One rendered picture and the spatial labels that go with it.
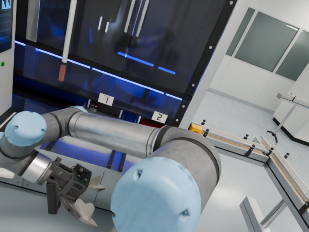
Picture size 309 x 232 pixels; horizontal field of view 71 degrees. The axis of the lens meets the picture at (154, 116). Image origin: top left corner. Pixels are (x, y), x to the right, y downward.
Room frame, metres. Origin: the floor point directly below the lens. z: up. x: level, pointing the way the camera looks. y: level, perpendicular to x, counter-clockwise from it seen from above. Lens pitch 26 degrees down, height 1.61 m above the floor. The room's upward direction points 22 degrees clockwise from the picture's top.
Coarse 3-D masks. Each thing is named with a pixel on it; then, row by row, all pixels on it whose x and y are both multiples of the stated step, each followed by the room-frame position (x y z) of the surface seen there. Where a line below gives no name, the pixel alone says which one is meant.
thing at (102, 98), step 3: (102, 93) 1.14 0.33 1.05; (99, 96) 1.14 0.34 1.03; (102, 96) 1.14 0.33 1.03; (105, 96) 1.15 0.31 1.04; (108, 96) 1.15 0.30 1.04; (99, 99) 1.14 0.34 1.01; (102, 99) 1.15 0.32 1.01; (105, 99) 1.15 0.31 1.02; (108, 99) 1.15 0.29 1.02; (111, 99) 1.15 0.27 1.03; (102, 102) 1.15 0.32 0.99; (105, 102) 1.15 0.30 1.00; (108, 102) 1.15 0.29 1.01; (111, 102) 1.15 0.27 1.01; (111, 105) 1.15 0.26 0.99
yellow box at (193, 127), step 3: (192, 123) 1.27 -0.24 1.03; (195, 123) 1.29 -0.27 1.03; (189, 126) 1.28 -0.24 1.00; (192, 126) 1.23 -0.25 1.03; (195, 126) 1.25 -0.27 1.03; (198, 126) 1.26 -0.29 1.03; (189, 129) 1.25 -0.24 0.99; (192, 129) 1.22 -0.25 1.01; (195, 129) 1.22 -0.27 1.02; (198, 129) 1.23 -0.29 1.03; (201, 129) 1.24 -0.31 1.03; (198, 132) 1.23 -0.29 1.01; (201, 132) 1.23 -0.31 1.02
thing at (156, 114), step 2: (154, 112) 1.19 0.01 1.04; (156, 112) 1.19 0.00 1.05; (158, 112) 1.19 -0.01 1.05; (154, 114) 1.19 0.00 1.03; (156, 114) 1.19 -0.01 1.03; (158, 114) 1.19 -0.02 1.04; (160, 114) 1.19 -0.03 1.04; (162, 114) 1.20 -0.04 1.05; (164, 114) 1.20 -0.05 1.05; (154, 116) 1.19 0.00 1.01; (156, 116) 1.19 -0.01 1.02; (160, 116) 1.20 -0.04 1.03; (162, 116) 1.20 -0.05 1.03; (164, 116) 1.20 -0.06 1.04; (166, 116) 1.20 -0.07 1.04; (152, 118) 1.19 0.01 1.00; (154, 118) 1.19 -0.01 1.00; (156, 118) 1.19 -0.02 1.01; (158, 118) 1.19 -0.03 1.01; (160, 118) 1.20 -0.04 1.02; (162, 118) 1.20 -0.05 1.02; (164, 118) 1.20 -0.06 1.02; (156, 120) 1.19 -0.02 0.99; (158, 120) 1.19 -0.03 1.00; (160, 120) 1.20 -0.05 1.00; (162, 120) 1.20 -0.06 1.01; (164, 120) 1.20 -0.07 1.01; (162, 122) 1.20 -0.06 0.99; (164, 122) 1.20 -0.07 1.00
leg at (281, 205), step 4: (280, 200) 1.18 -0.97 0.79; (276, 204) 1.19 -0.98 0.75; (280, 204) 1.17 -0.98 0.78; (284, 204) 1.16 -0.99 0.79; (276, 208) 1.17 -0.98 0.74; (280, 208) 1.16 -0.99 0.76; (284, 208) 1.16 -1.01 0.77; (272, 212) 1.17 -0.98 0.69; (276, 212) 1.16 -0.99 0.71; (280, 212) 1.16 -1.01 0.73; (268, 216) 1.17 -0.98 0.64; (272, 216) 1.16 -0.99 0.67; (276, 216) 1.16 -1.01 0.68; (264, 220) 1.17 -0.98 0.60; (268, 220) 1.16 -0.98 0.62; (272, 220) 1.16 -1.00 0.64; (264, 224) 1.16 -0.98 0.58; (268, 224) 1.15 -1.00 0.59
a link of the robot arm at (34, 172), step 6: (36, 156) 0.42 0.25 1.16; (42, 156) 0.43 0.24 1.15; (36, 162) 0.41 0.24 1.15; (42, 162) 0.42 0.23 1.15; (48, 162) 0.43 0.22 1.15; (30, 168) 0.39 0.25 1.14; (36, 168) 0.40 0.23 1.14; (42, 168) 0.41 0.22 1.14; (24, 174) 0.38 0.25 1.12; (30, 174) 0.39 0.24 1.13; (36, 174) 0.39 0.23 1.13; (42, 174) 0.40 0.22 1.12; (30, 180) 0.39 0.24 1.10; (36, 180) 0.39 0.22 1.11
